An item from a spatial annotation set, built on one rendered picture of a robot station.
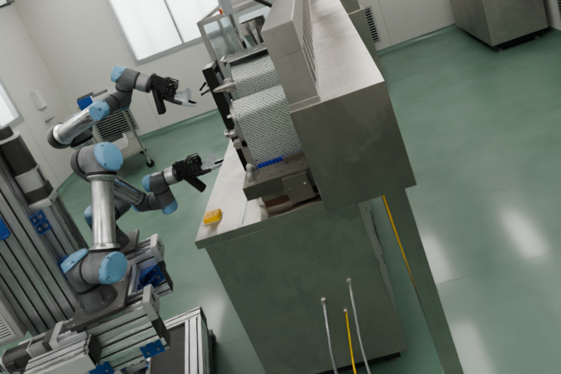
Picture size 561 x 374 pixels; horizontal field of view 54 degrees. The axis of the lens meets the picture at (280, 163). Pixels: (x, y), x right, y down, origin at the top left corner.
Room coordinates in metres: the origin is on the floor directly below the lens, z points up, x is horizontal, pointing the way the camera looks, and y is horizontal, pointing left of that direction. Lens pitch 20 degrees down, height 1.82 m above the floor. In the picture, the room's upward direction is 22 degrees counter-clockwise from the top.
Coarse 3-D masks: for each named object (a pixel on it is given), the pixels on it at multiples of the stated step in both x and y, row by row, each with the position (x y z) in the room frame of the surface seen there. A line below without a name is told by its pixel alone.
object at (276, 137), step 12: (276, 120) 2.20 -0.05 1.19; (288, 120) 2.19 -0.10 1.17; (252, 132) 2.22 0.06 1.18; (264, 132) 2.21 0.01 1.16; (276, 132) 2.20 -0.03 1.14; (288, 132) 2.19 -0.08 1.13; (252, 144) 2.22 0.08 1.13; (264, 144) 2.22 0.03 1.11; (276, 144) 2.21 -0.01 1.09; (288, 144) 2.20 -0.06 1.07; (300, 144) 2.19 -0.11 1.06; (252, 156) 2.23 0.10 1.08; (264, 156) 2.22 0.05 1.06; (276, 156) 2.21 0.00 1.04
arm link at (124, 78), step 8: (112, 72) 2.35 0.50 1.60; (120, 72) 2.35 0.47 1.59; (128, 72) 2.35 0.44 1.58; (136, 72) 2.36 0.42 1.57; (112, 80) 2.36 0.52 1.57; (120, 80) 2.35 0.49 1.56; (128, 80) 2.34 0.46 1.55; (136, 80) 2.34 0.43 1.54; (120, 88) 2.36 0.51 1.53; (128, 88) 2.36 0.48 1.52
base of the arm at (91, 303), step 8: (96, 288) 1.96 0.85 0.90; (104, 288) 1.98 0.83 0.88; (112, 288) 2.00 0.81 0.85; (80, 296) 1.96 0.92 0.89; (88, 296) 1.94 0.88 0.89; (96, 296) 1.95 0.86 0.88; (104, 296) 1.97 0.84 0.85; (112, 296) 1.97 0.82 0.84; (80, 304) 1.97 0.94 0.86; (88, 304) 1.94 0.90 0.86; (96, 304) 1.93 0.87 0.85; (104, 304) 1.94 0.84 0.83; (88, 312) 1.94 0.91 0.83; (96, 312) 1.93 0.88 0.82
